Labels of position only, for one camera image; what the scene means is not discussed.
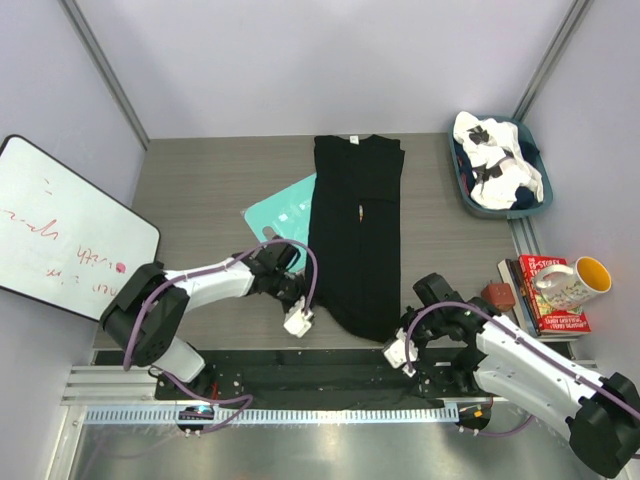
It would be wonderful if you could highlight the black floral t-shirt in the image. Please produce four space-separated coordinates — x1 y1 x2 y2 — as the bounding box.
306 135 405 343

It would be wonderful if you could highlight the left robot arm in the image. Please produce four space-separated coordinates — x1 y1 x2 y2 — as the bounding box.
99 237 315 399

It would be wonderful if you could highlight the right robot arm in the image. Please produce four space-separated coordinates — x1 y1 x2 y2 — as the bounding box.
384 273 639 478

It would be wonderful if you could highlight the teal folding board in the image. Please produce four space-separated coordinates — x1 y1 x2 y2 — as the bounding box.
243 174 316 245

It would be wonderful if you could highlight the dark blue book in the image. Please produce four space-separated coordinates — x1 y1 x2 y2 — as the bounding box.
497 259 539 338

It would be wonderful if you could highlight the red book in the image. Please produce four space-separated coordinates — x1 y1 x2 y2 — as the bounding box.
514 255 591 336

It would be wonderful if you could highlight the floral mug yellow inside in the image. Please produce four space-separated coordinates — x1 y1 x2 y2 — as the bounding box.
532 256 612 311

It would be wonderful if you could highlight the blue laundry basket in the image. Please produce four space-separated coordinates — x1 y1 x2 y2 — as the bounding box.
448 115 554 220

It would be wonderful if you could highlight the white t-shirt in basket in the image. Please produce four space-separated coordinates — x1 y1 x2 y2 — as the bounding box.
452 111 544 211

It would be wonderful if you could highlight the whiteboard with red writing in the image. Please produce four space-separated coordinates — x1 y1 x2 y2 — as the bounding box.
0 135 160 320

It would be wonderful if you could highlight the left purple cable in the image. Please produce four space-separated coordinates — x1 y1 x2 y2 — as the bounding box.
122 238 321 434

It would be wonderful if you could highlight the purple cable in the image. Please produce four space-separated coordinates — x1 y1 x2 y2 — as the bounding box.
122 238 321 434
404 300 640 441

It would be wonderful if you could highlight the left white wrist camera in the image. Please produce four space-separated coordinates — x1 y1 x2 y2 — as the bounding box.
283 306 314 338

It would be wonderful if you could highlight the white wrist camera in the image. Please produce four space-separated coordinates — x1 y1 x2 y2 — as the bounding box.
283 306 314 338
382 330 418 377

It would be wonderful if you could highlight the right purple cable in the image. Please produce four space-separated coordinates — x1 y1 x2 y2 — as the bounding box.
404 300 640 441

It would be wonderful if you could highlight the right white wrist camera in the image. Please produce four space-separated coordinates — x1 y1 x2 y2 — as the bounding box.
382 330 418 377

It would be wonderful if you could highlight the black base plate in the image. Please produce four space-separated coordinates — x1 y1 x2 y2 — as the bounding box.
92 347 574 412

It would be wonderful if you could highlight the aluminium rail frame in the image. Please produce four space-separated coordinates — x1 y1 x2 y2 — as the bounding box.
47 359 636 480

